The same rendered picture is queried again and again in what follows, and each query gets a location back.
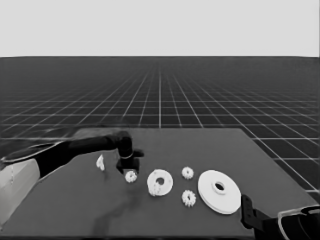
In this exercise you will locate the small white T-shaped piece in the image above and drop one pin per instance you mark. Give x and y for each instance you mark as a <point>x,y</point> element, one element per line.
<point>100,163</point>

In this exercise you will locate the white round carrier with pins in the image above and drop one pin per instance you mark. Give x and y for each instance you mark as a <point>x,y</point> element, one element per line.
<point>168,181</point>

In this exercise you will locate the large thick white disc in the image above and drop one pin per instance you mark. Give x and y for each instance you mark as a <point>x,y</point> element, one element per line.
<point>211,200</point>

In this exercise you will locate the small white toothed gear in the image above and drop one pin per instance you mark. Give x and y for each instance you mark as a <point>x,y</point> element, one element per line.
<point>133,178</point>
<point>191,173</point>

